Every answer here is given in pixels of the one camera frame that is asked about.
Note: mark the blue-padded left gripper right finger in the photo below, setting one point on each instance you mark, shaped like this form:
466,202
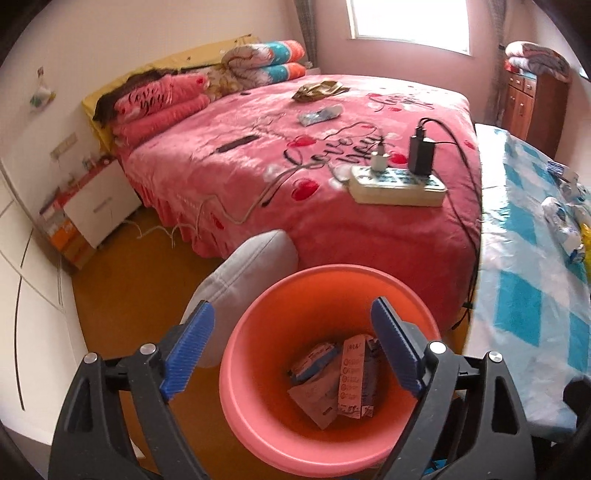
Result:
468,422

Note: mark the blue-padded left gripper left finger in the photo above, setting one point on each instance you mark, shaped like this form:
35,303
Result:
91,439

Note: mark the orange printed wrapper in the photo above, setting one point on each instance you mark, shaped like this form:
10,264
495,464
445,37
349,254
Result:
358,377

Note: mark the pink plastic trash bucket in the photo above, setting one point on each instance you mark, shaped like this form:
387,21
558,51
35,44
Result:
322,304

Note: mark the yellow red snack bag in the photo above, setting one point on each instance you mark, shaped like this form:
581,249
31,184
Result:
585,232

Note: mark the blue checked tablecloth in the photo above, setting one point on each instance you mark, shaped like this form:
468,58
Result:
532,304

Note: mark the grey cushion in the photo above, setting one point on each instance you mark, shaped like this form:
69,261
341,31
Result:
257,264

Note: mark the orange boxes stack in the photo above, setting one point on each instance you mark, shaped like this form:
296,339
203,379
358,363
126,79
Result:
63,235

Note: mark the white bedside cabinet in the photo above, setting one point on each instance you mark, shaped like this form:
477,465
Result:
102,204

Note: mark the beige power strip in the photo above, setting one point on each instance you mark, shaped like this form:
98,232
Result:
396,187

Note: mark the pink bed with blanket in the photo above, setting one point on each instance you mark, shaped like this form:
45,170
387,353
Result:
293,178

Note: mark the white usb charger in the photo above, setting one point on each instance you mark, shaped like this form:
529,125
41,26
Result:
380,159

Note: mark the black power adapter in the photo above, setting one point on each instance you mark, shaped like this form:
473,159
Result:
421,153

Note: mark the folded pink love blanket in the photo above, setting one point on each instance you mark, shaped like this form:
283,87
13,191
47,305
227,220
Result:
149,110

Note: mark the brown wooden dresser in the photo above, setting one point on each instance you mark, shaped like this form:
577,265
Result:
535,109

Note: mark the grey blue wrapper on bed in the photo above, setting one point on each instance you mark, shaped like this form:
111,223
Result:
324,115

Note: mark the olive crumpled cloth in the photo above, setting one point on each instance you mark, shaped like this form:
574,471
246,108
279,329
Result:
312,92

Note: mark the folded bedding on dresser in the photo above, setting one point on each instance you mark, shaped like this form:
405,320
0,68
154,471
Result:
537,59

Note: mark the colourful folded quilt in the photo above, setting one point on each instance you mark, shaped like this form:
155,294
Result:
255,65

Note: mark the yellow headboard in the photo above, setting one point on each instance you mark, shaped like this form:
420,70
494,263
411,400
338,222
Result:
194,58

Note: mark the bright window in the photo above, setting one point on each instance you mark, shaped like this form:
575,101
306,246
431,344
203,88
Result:
440,24

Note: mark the grey curtain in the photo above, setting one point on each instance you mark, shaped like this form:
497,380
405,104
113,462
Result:
306,17

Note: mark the wall socket plate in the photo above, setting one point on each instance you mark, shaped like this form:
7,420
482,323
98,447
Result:
63,146

